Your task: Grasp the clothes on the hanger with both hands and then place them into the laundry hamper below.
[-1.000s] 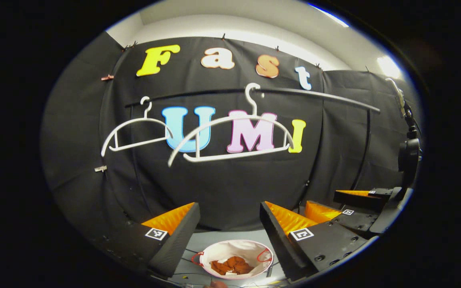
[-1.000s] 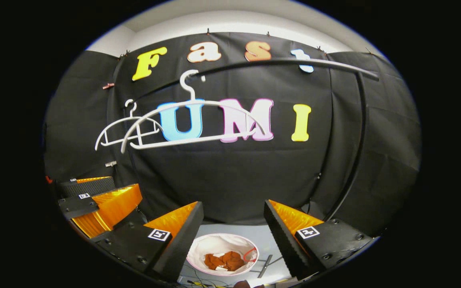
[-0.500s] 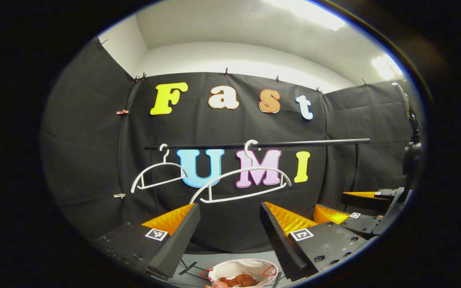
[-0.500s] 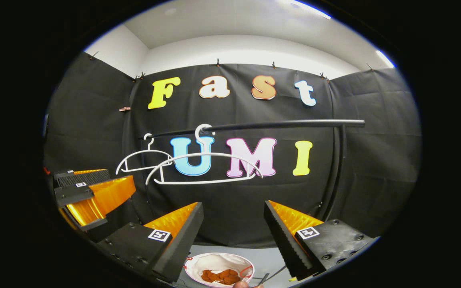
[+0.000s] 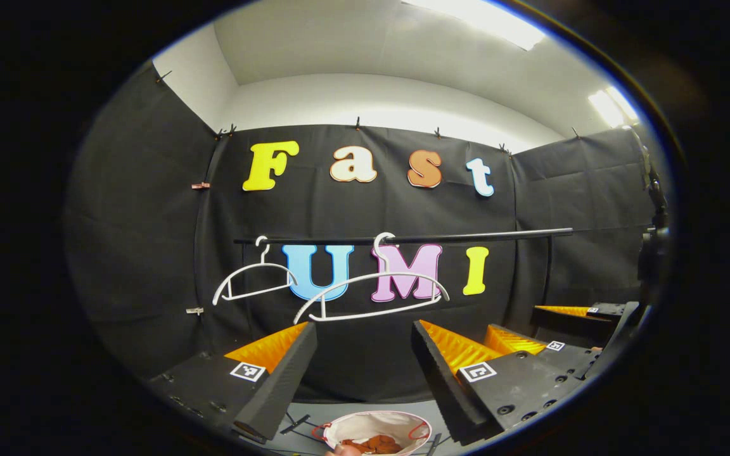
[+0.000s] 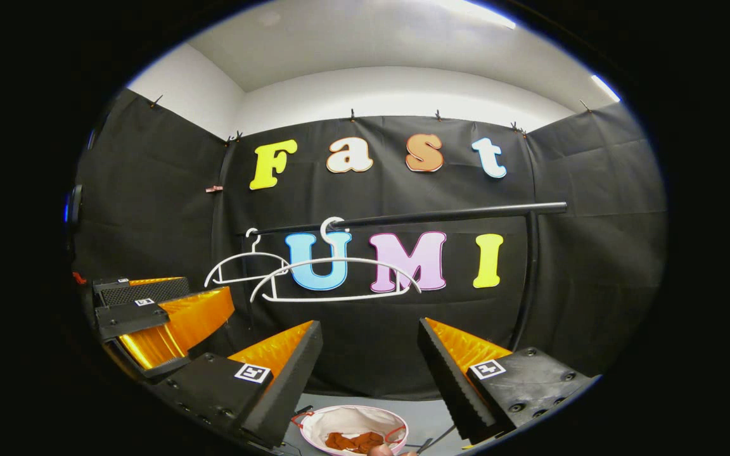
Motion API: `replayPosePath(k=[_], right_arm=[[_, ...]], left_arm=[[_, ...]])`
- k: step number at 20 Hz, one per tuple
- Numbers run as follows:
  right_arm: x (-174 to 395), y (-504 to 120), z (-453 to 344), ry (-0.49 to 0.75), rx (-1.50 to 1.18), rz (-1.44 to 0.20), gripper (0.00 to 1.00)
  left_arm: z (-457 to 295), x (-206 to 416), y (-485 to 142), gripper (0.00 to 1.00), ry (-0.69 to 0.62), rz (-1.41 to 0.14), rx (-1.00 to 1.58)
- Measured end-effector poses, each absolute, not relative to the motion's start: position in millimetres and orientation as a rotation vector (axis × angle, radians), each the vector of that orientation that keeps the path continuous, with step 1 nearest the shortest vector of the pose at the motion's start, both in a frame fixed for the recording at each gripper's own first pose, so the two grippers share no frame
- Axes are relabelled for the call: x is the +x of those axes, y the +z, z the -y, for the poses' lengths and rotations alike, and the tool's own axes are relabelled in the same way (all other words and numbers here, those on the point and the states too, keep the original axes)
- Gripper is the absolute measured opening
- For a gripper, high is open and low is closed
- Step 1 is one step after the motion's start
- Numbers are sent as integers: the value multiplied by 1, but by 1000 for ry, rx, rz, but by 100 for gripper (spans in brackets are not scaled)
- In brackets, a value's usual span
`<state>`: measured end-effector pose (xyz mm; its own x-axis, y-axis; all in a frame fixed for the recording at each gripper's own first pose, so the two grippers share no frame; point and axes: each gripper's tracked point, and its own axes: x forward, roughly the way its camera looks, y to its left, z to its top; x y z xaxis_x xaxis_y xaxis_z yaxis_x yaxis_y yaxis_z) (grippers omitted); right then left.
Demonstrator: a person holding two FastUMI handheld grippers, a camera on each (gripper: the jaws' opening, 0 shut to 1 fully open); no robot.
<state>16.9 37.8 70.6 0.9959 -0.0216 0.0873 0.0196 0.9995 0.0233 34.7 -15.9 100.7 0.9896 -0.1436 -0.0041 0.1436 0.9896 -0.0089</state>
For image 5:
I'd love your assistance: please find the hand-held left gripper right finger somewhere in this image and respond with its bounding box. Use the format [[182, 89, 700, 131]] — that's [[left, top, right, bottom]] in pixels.
[[410, 319, 586, 447]]

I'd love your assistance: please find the ceiling light panel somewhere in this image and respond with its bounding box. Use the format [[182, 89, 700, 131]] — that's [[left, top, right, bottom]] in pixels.
[[587, 85, 640, 129]]

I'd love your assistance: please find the black clothes rack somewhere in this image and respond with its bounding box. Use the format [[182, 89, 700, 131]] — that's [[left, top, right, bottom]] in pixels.
[[233, 227, 574, 314]]

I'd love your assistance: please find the black backdrop cloth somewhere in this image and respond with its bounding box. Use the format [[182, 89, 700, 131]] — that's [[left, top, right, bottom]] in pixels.
[[64, 60, 663, 406]]

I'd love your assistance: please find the white plastic clothes hanger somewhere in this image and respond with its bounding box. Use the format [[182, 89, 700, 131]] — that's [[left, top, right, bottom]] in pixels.
[[293, 232, 451, 325], [212, 236, 298, 307]]

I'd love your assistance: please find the white pink-rimmed laundry hamper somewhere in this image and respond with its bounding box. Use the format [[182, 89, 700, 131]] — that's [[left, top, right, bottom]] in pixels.
[[322, 410, 433, 456]]

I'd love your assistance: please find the orange corduroy jacket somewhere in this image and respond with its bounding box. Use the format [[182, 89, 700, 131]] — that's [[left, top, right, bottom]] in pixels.
[[340, 434, 404, 455]]

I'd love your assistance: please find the row of small black clips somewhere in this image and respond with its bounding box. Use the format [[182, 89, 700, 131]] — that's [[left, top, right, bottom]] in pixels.
[[155, 70, 582, 155]]

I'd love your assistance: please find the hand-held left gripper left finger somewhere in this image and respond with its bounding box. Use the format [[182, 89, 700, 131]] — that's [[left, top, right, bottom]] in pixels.
[[147, 320, 319, 443]]

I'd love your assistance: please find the dark stand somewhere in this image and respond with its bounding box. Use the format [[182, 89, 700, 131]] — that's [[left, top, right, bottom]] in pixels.
[[634, 127, 673, 308]]

